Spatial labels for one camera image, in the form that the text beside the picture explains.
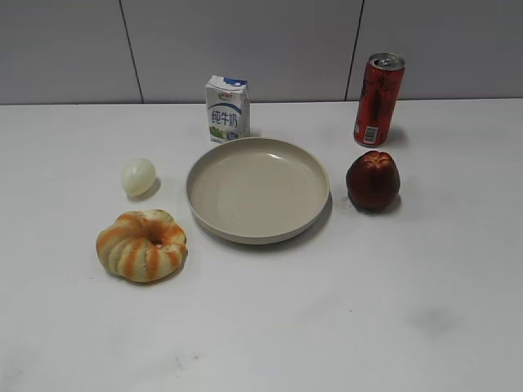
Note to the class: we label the white peeled egg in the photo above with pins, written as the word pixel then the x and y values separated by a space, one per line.
pixel 138 177

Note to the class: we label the beige round plate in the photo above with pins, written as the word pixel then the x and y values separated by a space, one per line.
pixel 257 191

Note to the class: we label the white blue milk carton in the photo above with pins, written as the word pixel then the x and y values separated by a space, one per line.
pixel 228 109

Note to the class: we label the red soda can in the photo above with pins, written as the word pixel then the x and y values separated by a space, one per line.
pixel 383 76

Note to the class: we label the orange striped ring bread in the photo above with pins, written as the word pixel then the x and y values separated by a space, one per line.
pixel 143 246

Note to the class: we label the dark red apple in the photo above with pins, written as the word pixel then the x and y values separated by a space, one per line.
pixel 373 181

